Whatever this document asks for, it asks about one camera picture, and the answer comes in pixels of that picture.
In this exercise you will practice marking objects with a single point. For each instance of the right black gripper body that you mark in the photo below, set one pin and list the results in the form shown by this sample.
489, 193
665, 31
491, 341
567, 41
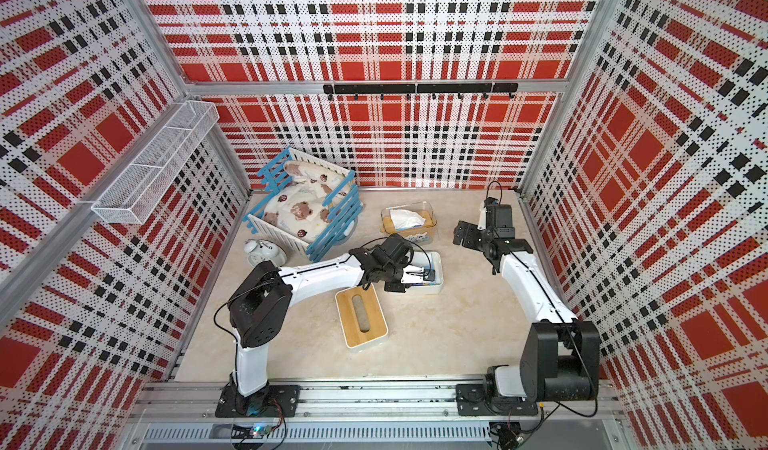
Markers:
474, 237

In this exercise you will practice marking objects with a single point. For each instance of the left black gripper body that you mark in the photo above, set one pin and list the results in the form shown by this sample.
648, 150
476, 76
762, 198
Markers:
393, 276

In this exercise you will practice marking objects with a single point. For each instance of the white plastic box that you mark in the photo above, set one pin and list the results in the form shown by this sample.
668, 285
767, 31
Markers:
422, 259

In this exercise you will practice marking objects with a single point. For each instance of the blue tissue pack front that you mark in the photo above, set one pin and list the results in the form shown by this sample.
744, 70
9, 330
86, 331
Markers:
403, 219

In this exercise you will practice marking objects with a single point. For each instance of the blue tissue pack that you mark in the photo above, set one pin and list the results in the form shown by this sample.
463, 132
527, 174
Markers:
403, 219
408, 281

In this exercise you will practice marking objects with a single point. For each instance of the clear plastic tissue box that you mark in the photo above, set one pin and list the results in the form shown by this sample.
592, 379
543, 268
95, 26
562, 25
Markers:
424, 208

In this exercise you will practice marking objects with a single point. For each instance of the white bamboo-lid tissue box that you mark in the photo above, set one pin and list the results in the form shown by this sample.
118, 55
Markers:
362, 320

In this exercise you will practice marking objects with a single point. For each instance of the bamboo lid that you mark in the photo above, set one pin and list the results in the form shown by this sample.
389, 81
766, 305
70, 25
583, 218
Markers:
421, 234

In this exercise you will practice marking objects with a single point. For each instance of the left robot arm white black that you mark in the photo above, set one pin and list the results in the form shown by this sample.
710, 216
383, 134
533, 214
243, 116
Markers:
258, 308

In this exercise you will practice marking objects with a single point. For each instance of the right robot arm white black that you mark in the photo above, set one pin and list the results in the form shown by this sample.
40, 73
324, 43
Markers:
561, 355

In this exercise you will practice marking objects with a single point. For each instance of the blue white slatted crate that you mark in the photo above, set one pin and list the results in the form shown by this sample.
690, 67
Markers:
343, 217

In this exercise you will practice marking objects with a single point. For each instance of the bear print cloth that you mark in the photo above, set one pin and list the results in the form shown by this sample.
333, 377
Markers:
298, 209

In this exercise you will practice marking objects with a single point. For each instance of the white alarm clock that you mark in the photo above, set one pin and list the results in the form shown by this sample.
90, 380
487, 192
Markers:
259, 251

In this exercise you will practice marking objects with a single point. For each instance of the green circuit board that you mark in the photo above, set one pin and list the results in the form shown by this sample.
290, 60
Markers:
239, 432

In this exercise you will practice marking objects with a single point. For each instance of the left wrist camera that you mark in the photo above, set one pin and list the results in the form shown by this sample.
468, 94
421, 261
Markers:
421, 274

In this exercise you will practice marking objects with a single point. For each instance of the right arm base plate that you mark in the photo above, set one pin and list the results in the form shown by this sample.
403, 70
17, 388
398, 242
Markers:
475, 400

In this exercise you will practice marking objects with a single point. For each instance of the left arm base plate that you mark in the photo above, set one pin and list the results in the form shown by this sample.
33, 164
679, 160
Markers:
269, 402

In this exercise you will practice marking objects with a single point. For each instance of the black hook rail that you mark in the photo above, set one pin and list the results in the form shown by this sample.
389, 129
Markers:
357, 90

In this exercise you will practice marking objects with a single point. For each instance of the white wire mesh shelf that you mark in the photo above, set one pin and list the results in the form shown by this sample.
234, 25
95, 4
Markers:
133, 196

